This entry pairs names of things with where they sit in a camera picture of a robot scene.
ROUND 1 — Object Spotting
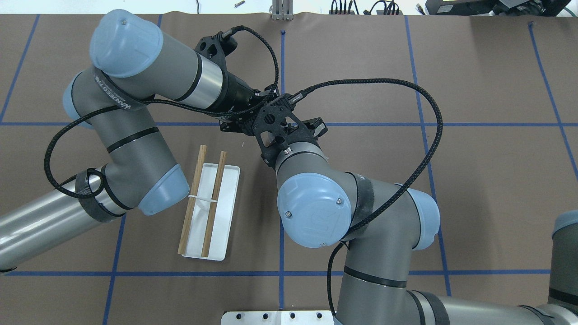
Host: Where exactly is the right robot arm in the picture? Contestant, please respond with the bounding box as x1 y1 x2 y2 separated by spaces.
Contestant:
273 140 577 325

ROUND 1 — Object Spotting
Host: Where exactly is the black cable bundle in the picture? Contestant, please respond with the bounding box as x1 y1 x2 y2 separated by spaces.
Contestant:
329 0 403 16

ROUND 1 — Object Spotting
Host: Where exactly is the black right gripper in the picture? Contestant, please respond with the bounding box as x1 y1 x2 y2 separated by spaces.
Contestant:
302 117 328 138

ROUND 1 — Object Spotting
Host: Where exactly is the wooden rack rod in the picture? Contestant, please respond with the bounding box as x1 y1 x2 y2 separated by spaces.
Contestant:
177 144 207 255
201 151 228 258

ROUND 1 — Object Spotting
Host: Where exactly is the aluminium frame post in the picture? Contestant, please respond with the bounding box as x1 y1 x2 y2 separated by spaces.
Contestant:
270 0 294 21

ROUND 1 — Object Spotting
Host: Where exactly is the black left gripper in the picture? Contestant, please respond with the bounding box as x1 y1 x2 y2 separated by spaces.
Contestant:
219 74 278 135

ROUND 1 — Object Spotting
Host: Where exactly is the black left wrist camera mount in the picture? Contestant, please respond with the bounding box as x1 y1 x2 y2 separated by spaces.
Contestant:
194 32 238 70

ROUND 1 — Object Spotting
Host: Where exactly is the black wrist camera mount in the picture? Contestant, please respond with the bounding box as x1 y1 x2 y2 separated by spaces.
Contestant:
194 32 238 70
252 94 318 169

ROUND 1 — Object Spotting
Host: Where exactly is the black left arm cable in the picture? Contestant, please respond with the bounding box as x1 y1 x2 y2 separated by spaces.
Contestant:
44 25 280 199

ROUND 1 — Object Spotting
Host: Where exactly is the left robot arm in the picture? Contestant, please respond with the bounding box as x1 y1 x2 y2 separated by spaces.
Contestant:
1 9 279 274

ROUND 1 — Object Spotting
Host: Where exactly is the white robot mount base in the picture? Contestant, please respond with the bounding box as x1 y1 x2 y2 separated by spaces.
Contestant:
220 310 335 325

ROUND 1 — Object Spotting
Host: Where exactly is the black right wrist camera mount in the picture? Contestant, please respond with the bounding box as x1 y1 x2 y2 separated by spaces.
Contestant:
252 94 318 169

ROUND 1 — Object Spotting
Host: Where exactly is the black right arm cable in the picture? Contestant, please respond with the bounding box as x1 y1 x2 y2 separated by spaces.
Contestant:
291 79 444 325

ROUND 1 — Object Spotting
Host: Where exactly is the white rack base tray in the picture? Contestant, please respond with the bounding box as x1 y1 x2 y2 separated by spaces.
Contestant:
182 163 240 261

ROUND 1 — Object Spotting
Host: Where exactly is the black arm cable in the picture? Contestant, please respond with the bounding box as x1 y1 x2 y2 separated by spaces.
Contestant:
291 79 444 325
44 25 280 199

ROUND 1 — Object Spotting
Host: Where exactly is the black equipment box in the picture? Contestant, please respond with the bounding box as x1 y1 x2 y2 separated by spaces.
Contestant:
425 0 570 17

